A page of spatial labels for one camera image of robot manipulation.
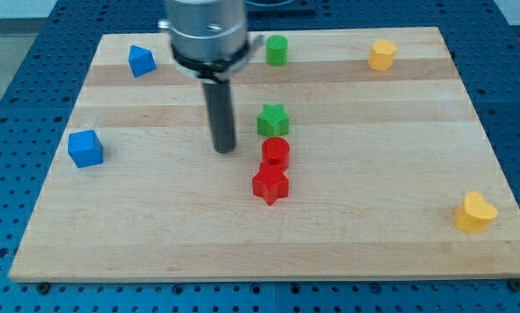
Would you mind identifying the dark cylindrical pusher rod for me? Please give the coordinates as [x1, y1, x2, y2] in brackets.
[203, 82, 237, 154]

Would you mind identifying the blue cube block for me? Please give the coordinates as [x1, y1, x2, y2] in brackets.
[68, 130, 103, 168]

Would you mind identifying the green star block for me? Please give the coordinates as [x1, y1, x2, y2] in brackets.
[257, 103, 290, 137]

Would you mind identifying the green cylinder block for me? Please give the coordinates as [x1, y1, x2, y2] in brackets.
[265, 35, 289, 66]

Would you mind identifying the red cylinder block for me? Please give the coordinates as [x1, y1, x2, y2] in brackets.
[261, 137, 290, 170]

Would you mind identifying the red star block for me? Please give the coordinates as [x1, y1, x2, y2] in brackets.
[251, 163, 290, 206]

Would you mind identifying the wooden board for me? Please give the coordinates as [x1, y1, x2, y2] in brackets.
[9, 27, 520, 283]

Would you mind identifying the yellow hexagon block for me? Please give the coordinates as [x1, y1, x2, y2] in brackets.
[368, 40, 397, 71]

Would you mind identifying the yellow heart block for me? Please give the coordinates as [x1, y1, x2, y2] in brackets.
[454, 191, 498, 233]

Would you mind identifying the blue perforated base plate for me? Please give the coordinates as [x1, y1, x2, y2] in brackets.
[0, 0, 520, 312]

